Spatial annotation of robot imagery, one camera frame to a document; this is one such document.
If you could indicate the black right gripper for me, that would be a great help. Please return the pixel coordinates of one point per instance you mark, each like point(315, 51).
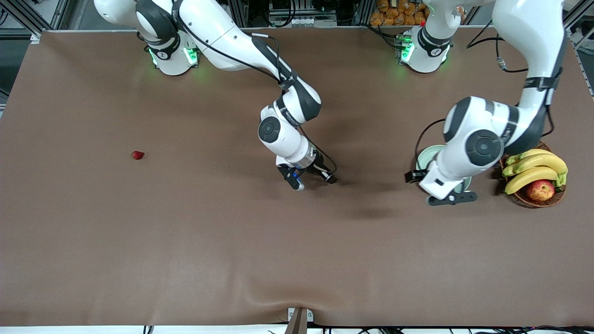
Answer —
point(318, 166)

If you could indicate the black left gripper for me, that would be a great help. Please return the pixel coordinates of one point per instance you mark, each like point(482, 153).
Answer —
point(411, 176)

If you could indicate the red strawberry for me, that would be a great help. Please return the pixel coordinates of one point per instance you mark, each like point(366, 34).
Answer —
point(137, 155)

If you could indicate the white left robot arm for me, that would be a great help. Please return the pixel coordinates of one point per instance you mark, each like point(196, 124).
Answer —
point(529, 41)

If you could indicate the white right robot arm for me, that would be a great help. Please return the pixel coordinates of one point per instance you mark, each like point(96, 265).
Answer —
point(222, 41)

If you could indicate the light green round plate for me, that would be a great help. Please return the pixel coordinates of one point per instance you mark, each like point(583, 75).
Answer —
point(427, 155)

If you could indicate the brown table mat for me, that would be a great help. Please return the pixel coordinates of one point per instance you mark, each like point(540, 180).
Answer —
point(297, 255)

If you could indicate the brown wicker basket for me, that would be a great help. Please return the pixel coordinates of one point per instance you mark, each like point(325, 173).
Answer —
point(522, 198)

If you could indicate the red apple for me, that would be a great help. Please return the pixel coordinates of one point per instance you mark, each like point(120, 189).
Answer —
point(539, 191)

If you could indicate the yellow banana bunch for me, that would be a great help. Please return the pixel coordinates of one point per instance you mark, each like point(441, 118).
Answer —
point(540, 162)

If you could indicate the metal table clamp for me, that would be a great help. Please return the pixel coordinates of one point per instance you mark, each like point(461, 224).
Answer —
point(299, 320)

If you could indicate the white socket strip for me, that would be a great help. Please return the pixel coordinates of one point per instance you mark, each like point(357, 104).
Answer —
point(306, 22)

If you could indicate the pile of orange bread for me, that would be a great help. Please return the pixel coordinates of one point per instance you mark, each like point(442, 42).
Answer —
point(394, 14)

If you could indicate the aluminium frame corner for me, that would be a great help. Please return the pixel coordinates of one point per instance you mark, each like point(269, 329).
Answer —
point(35, 37)
point(564, 28)

